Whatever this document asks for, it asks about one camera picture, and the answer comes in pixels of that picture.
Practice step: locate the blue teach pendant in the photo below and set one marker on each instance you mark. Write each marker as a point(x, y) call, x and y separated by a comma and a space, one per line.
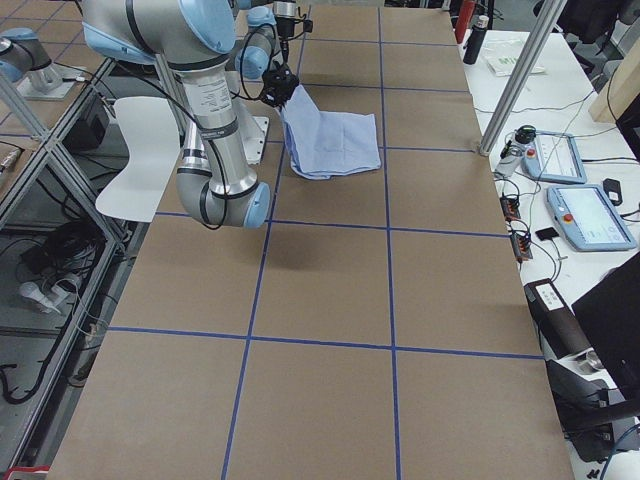
point(554, 158)
point(587, 219)

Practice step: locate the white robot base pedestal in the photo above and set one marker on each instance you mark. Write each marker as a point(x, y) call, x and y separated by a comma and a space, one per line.
point(253, 129)

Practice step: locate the white paper green print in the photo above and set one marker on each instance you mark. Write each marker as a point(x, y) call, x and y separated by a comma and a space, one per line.
point(502, 56)

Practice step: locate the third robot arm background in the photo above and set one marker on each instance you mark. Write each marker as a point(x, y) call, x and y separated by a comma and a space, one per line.
point(21, 53)

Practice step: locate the black monitor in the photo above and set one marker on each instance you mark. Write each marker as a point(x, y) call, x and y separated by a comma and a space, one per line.
point(608, 315)

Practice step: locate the far blue teach pendant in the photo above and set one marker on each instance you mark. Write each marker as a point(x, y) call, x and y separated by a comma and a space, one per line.
point(554, 158)

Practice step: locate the red bottle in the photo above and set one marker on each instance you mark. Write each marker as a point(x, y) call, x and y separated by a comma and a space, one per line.
point(465, 14)

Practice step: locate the aluminium frame post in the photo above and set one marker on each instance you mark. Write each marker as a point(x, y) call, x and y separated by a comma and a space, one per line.
point(535, 42)

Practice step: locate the black water bottle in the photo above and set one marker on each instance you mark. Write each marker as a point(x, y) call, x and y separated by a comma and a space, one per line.
point(475, 40)

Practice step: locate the near blue teach pendant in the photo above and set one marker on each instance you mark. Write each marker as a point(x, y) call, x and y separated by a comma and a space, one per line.
point(587, 219)

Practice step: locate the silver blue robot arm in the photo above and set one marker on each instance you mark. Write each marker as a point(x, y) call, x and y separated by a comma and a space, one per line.
point(201, 42)
point(286, 16)

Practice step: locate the blue striped button shirt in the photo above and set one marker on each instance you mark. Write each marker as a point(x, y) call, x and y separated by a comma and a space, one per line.
point(324, 144)

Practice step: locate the white plastic chair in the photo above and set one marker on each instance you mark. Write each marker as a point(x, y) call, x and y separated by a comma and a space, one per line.
point(153, 142)

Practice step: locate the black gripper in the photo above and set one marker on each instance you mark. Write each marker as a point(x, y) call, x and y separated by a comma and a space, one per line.
point(280, 85)
point(285, 27)

